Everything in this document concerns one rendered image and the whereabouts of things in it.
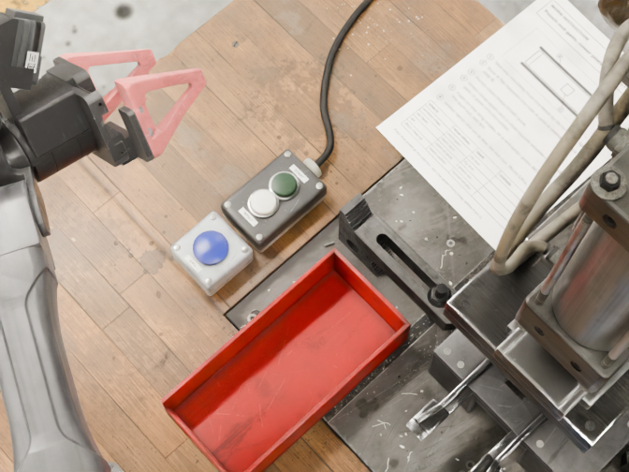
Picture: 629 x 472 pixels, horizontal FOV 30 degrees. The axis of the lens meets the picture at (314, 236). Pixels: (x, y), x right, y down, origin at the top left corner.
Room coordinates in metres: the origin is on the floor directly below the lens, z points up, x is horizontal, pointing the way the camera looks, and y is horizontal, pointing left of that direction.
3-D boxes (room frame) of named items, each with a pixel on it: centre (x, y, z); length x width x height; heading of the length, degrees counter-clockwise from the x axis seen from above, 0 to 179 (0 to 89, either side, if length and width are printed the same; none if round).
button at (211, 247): (0.45, 0.12, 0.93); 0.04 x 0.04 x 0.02
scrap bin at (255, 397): (0.31, 0.03, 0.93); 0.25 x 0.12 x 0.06; 133
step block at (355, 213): (0.46, -0.06, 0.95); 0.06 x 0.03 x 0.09; 43
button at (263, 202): (0.50, 0.06, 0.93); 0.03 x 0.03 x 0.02
